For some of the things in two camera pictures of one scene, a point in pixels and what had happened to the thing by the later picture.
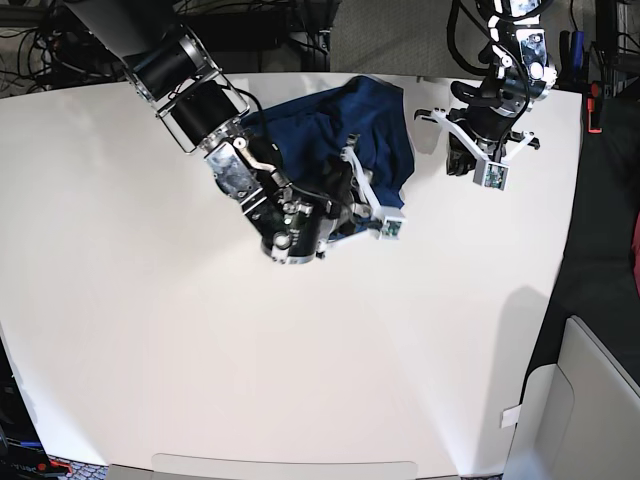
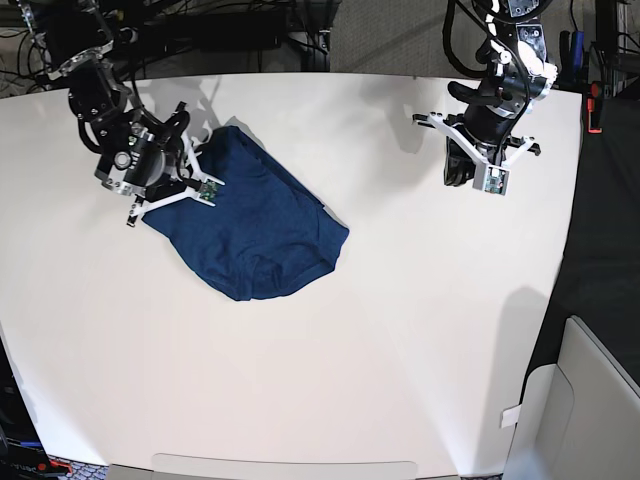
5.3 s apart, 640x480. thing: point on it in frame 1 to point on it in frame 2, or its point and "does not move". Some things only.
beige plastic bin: [580, 417] does not move
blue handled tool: [577, 48] does not move
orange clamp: [591, 107] does not move
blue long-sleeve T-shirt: [306, 134] to [266, 232]
